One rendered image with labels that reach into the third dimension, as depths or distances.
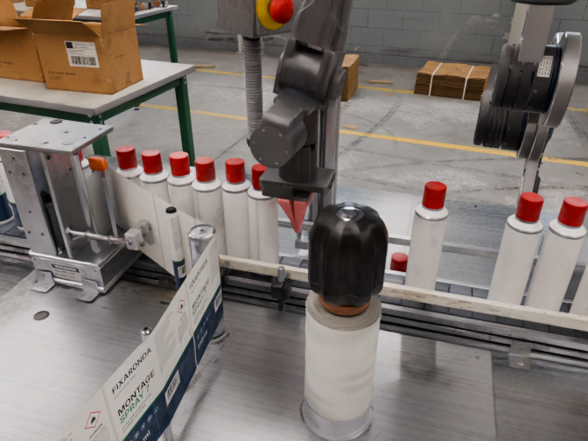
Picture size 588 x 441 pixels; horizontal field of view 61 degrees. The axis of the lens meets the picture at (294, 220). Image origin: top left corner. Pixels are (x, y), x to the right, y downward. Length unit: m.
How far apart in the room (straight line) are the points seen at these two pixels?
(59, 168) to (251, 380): 0.44
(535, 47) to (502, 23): 4.90
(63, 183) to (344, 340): 0.53
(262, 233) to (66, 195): 0.32
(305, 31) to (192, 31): 6.58
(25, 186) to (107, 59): 1.54
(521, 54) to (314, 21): 0.63
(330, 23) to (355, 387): 0.43
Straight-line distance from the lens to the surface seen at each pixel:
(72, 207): 0.90
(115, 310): 0.88
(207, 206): 0.87
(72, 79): 2.50
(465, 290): 0.92
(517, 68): 1.19
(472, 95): 5.10
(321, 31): 0.65
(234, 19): 0.79
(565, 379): 0.90
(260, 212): 0.83
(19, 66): 2.80
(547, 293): 0.87
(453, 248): 0.88
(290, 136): 0.62
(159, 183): 0.91
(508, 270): 0.84
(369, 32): 6.28
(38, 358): 0.84
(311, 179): 0.72
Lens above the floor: 1.43
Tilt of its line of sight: 31 degrees down
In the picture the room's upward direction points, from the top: straight up
